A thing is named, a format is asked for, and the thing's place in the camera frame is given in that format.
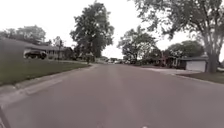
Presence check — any dark vehicle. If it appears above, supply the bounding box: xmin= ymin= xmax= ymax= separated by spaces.
xmin=23 ymin=49 xmax=48 ymax=61

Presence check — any small thin tree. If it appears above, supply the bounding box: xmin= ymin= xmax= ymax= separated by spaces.
xmin=52 ymin=35 xmax=65 ymax=61

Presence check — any pale concrete driveway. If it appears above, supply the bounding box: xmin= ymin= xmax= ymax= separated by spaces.
xmin=141 ymin=66 xmax=203 ymax=77

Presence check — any house with white garage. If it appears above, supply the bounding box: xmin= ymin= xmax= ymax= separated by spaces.
xmin=159 ymin=54 xmax=210 ymax=73

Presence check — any grey asphalt road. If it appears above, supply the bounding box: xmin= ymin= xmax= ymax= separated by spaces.
xmin=0 ymin=63 xmax=224 ymax=128

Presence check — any grass verge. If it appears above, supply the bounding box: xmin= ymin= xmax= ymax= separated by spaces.
xmin=176 ymin=71 xmax=224 ymax=85

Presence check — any tall dark leafy tree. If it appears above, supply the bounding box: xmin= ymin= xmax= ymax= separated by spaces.
xmin=69 ymin=1 xmax=116 ymax=65

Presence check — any large spreading tree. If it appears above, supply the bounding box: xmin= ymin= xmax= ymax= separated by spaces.
xmin=131 ymin=0 xmax=224 ymax=74

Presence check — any low grey house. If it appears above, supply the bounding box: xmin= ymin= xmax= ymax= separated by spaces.
xmin=0 ymin=37 xmax=76 ymax=62

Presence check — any grass lawn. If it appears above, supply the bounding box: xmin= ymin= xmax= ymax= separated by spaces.
xmin=0 ymin=57 xmax=92 ymax=87

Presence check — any pale concrete kerb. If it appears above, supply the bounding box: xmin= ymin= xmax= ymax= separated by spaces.
xmin=0 ymin=63 xmax=100 ymax=108

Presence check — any medium leafy tree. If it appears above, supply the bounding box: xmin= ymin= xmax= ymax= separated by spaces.
xmin=117 ymin=25 xmax=162 ymax=65

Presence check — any broad leafy tree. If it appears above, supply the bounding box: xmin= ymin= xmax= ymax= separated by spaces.
xmin=0 ymin=24 xmax=47 ymax=46

